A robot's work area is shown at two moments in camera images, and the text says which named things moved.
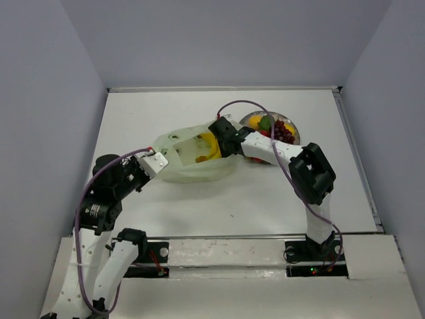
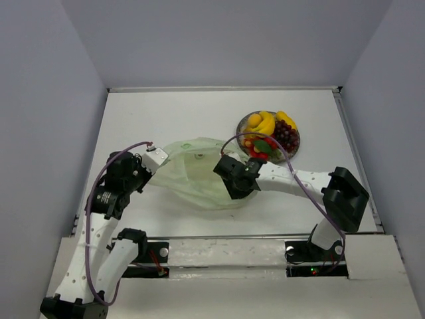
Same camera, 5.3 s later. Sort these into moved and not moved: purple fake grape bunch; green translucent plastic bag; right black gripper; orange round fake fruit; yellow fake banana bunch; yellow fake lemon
Moved: yellow fake banana bunch; green translucent plastic bag; yellow fake lemon; right black gripper
Not moved: purple fake grape bunch; orange round fake fruit
